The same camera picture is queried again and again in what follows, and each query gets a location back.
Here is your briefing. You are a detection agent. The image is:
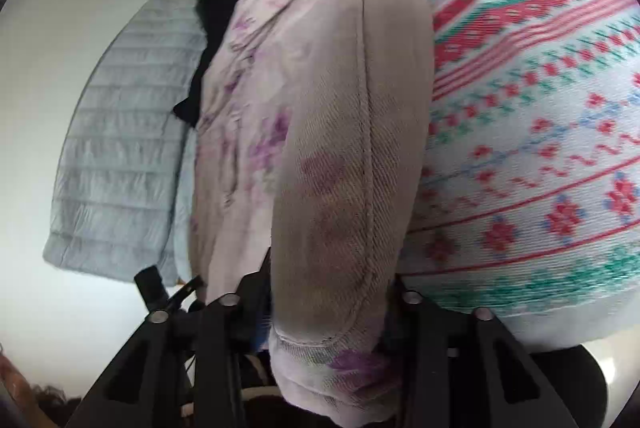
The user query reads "black garment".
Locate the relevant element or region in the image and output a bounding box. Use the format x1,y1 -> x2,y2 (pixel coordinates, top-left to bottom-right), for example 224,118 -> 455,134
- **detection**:
172,0 -> 272,129

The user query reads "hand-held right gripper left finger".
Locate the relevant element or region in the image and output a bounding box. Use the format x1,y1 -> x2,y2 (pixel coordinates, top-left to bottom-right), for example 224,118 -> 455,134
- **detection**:
67,248 -> 273,428

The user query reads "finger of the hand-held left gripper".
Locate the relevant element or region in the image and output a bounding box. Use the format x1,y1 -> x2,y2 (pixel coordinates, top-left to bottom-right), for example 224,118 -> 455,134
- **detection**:
134,265 -> 203,315

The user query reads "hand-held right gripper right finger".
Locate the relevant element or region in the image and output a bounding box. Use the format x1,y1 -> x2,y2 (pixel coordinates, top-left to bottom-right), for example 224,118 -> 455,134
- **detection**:
389,277 -> 573,428

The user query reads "patterned striped bed sheet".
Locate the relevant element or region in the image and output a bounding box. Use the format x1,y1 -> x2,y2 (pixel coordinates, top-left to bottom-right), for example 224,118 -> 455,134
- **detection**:
380,0 -> 640,354

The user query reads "floral padded jacket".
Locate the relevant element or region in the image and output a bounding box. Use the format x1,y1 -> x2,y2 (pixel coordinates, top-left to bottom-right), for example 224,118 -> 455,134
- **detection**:
190,0 -> 436,426

